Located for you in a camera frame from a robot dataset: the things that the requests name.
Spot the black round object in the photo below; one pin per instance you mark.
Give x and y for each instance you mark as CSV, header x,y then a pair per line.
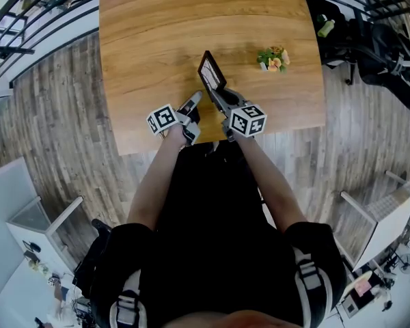
x,y
35,248

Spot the black office chair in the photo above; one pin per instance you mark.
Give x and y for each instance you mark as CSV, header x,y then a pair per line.
x,y
335,50
382,67

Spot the potted orange flower plant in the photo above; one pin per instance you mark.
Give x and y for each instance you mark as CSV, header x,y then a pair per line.
x,y
273,61

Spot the person's black clothing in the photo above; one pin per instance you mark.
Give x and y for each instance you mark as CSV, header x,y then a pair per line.
x,y
218,251

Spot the white desk with grey top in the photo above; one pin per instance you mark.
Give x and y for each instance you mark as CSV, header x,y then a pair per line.
x,y
393,231

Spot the green bottle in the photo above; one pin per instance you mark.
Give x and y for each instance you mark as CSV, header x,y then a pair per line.
x,y
326,28

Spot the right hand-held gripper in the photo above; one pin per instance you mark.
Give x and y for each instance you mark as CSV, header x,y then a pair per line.
x,y
247,121

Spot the pink notepad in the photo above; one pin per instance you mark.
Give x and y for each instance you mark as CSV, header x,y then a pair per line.
x,y
362,288

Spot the person's right forearm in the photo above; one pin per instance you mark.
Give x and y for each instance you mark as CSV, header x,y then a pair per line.
x,y
273,183

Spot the black picture frame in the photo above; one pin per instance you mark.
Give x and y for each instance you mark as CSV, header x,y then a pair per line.
x,y
212,72

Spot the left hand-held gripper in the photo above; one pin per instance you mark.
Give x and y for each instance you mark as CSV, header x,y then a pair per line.
x,y
162,120

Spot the white partition panel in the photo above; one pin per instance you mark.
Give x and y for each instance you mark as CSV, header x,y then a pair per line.
x,y
7,190

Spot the person's left forearm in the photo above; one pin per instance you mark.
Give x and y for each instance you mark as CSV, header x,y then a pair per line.
x,y
153,183

